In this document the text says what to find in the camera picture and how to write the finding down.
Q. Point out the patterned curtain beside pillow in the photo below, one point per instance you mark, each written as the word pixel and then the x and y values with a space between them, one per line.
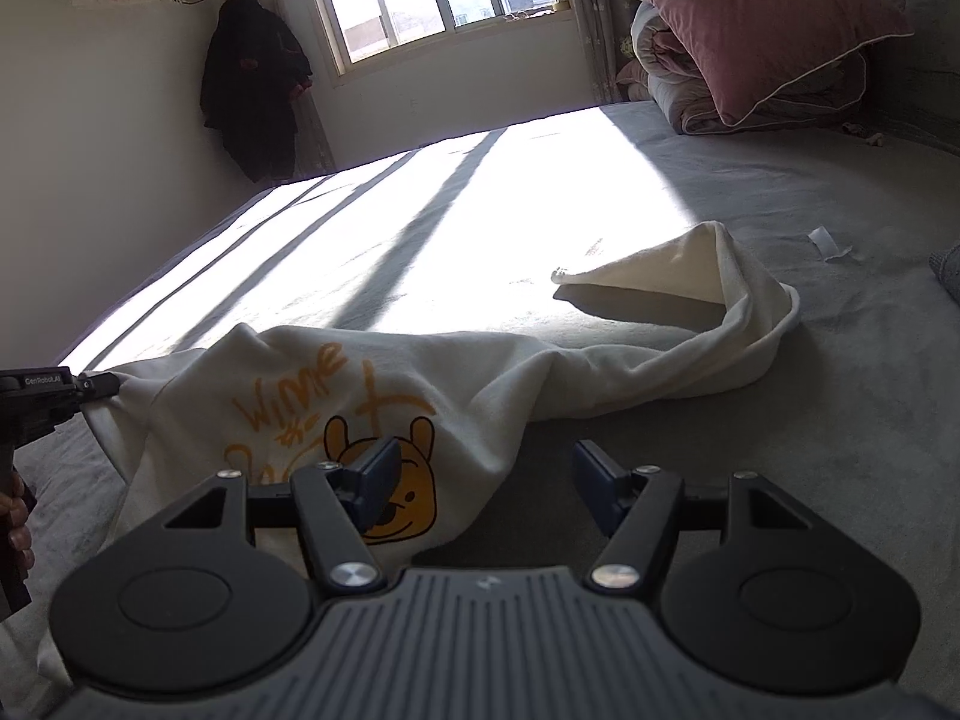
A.
pixel 596 22

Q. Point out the grey cloth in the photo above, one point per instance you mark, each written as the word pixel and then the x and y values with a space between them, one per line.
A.
pixel 946 266

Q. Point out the dark hanging coat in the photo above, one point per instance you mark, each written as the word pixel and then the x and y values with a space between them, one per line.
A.
pixel 251 82

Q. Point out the grey bed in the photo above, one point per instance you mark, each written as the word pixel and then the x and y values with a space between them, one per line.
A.
pixel 825 405

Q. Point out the small brown crumbs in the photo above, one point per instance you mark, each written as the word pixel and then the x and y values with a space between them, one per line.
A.
pixel 862 133

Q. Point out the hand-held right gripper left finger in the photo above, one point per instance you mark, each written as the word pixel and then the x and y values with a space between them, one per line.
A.
pixel 379 476

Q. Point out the white paper scrap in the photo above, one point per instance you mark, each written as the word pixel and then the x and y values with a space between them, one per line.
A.
pixel 829 246

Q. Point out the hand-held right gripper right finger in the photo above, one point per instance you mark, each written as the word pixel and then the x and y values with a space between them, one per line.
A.
pixel 594 476

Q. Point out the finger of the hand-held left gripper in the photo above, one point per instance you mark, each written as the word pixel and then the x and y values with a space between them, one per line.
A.
pixel 97 386

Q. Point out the white bear print sweatshirt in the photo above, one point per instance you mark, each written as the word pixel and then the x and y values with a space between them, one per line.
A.
pixel 525 382

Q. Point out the person's left hand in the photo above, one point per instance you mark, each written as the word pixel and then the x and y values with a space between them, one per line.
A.
pixel 13 521

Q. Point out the folded quilt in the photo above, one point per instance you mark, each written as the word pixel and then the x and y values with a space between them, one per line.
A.
pixel 675 82

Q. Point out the pink pillow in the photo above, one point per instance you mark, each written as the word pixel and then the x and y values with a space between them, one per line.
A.
pixel 750 15

